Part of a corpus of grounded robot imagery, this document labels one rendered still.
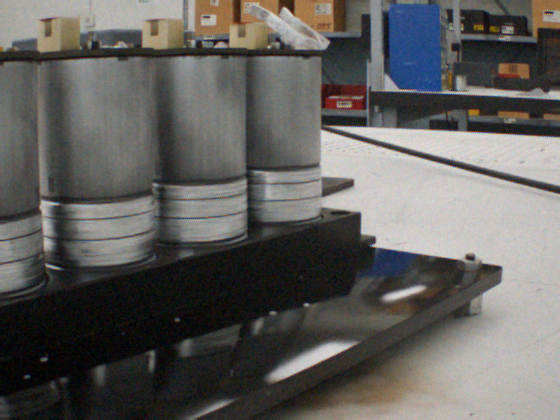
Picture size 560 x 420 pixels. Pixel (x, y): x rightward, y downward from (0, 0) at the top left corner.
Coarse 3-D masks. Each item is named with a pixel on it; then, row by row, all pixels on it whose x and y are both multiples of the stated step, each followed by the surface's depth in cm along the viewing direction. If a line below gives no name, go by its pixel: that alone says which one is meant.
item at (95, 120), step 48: (48, 96) 14; (96, 96) 14; (144, 96) 15; (48, 144) 14; (96, 144) 14; (144, 144) 15; (48, 192) 15; (96, 192) 14; (144, 192) 15; (48, 240) 15; (96, 240) 15; (144, 240) 15
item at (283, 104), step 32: (256, 64) 18; (288, 64) 18; (320, 64) 19; (256, 96) 18; (288, 96) 18; (320, 96) 19; (256, 128) 19; (288, 128) 19; (320, 128) 19; (256, 160) 19; (288, 160) 19; (320, 160) 20; (256, 192) 19; (288, 192) 19; (320, 192) 20; (256, 224) 19; (288, 224) 19
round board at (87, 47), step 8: (88, 48) 14; (96, 48) 14; (104, 48) 14; (112, 48) 14; (120, 48) 14; (128, 48) 14; (136, 48) 14; (144, 48) 15; (152, 48) 15; (40, 56) 14; (48, 56) 14; (56, 56) 14; (64, 56) 14; (72, 56) 14
